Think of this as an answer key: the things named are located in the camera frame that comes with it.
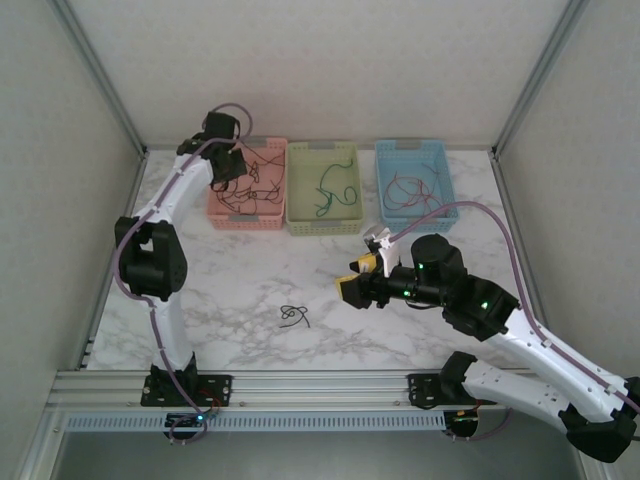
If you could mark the aluminium table side rail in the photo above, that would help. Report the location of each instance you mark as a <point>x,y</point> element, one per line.
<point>511,200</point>
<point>92,340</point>

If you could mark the green plastic basket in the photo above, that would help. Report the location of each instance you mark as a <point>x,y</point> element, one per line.
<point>300,200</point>

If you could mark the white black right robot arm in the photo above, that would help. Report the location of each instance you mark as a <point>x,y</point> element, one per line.
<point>540,350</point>

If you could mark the blue plastic basket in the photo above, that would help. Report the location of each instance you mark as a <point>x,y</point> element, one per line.
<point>415,155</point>

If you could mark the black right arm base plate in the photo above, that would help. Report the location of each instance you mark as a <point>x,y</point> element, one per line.
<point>422,387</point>

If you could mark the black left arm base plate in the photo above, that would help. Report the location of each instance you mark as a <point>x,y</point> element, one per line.
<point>220,385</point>

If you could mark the small circuit board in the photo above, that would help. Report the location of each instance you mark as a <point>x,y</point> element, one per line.
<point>187,420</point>
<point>462,417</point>

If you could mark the aluminium frame post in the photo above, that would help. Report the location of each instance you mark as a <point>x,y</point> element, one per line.
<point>537,75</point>
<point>102,80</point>

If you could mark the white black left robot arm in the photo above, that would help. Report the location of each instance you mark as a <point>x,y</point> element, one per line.
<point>170,200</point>

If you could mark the pink plastic basket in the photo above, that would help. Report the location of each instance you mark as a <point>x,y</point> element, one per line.
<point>270,220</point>

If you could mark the aluminium mounting rail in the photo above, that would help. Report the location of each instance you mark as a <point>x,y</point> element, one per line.
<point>320,387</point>

